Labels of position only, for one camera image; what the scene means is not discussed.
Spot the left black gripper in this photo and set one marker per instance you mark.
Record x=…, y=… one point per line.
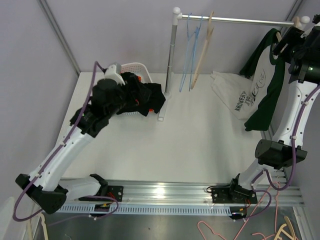
x=134, y=97

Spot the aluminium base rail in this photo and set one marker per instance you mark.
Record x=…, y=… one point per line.
x=186, y=194

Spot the metal clothes rack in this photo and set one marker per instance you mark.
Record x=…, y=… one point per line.
x=177, y=16

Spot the orange t shirt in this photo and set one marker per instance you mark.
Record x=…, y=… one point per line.
x=150, y=110

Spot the beige hanger on floor right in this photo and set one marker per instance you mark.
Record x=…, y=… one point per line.
x=287, y=230

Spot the light blue wire hanger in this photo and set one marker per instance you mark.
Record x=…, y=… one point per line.
x=194, y=51
x=188, y=58

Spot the green white raglan shirt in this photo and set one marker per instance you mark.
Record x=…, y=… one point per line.
x=267, y=73

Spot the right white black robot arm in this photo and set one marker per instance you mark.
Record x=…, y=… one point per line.
x=301, y=50

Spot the beige wooden hanger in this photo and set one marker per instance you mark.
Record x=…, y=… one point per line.
x=209, y=33
x=287, y=30

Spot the white cable duct strip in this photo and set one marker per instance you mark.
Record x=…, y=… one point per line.
x=138, y=209

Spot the white plastic laundry basket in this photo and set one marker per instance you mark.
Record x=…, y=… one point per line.
x=140, y=70

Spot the beige hanger on floor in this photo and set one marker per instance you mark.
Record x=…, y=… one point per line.
x=287, y=230
x=29, y=231

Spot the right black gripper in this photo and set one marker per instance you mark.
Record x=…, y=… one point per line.
x=292, y=37

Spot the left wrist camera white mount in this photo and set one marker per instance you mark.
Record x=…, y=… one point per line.
x=113, y=72

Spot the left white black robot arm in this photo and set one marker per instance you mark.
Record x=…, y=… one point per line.
x=104, y=99

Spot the black t shirt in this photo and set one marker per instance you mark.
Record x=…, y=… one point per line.
x=151, y=97

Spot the beige hanger on floor left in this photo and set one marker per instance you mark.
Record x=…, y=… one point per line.
x=29, y=231

